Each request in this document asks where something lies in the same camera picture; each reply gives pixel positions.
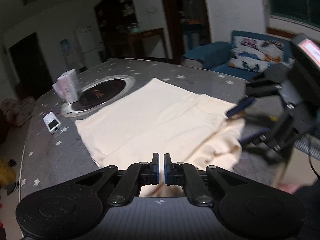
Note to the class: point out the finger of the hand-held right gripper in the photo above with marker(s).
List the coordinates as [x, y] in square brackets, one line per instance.
[255, 135]
[240, 107]

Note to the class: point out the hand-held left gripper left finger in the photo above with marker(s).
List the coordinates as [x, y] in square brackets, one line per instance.
[157, 172]

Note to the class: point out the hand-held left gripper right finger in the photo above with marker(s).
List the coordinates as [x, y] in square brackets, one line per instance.
[167, 172]

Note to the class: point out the cream garment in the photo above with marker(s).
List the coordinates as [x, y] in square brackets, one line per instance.
[155, 120]

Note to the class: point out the butterfly-printed cushion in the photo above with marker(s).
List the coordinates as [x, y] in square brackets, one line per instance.
[257, 52]

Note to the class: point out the blue sofa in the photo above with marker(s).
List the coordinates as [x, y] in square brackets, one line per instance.
[210, 52]

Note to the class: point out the window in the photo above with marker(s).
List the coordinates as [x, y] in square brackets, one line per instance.
[295, 0]

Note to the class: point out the blue cabinet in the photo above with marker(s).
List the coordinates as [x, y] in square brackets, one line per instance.
[193, 33]

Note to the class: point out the round black inset cooktop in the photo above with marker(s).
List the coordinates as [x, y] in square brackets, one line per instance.
[100, 95]

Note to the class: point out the grey star-printed tablecloth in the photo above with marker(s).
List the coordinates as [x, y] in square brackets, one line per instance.
[150, 70]

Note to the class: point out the white remote control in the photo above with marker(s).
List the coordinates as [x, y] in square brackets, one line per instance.
[52, 123]

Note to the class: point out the dark wooden side table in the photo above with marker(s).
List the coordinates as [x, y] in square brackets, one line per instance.
[147, 37]

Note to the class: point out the white tissue pack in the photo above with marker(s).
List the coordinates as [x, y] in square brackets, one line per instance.
[66, 86]

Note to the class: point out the white water dispenser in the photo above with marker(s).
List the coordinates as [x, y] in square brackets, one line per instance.
[68, 57]

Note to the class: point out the yellow object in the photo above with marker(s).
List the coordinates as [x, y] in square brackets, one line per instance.
[7, 173]

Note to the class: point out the white refrigerator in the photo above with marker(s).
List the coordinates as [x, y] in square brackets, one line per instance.
[86, 40]

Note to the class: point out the tall wooden shelf unit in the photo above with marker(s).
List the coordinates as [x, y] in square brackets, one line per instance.
[117, 12]

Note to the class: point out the blue water bottle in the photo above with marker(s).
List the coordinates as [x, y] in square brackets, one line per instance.
[65, 46]

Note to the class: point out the dark wooden door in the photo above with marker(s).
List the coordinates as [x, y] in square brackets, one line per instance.
[27, 62]

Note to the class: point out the dark wooden door frame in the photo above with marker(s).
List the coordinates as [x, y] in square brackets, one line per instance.
[172, 17]

